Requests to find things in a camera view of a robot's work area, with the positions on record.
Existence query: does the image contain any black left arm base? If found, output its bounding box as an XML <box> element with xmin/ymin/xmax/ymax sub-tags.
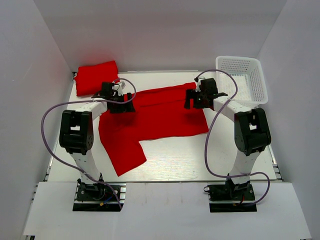
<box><xmin>72</xmin><ymin>178</ymin><xmax>126</xmax><ymax>212</ymax></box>

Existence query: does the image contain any red t shirt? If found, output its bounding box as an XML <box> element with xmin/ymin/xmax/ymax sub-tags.
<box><xmin>98</xmin><ymin>82</ymin><xmax>209</xmax><ymax>176</ymax></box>
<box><xmin>74</xmin><ymin>60</ymin><xmax>118</xmax><ymax>97</ymax></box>

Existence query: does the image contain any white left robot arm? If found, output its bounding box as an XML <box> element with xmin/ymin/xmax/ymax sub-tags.
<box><xmin>59</xmin><ymin>78</ymin><xmax>137</xmax><ymax>185</ymax></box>

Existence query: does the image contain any red folded t shirt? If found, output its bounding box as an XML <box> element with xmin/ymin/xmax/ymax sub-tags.
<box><xmin>74</xmin><ymin>60</ymin><xmax>118</xmax><ymax>97</ymax></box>

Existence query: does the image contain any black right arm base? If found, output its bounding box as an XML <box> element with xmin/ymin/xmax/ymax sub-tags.
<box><xmin>203</xmin><ymin>178</ymin><xmax>257</xmax><ymax>213</ymax></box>

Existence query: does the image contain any white plastic mesh basket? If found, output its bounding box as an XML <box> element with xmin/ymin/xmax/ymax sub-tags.
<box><xmin>215</xmin><ymin>56</ymin><xmax>269</xmax><ymax>108</ymax></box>

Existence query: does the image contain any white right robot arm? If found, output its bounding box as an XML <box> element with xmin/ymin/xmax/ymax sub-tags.
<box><xmin>184</xmin><ymin>78</ymin><xmax>271</xmax><ymax>190</ymax></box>

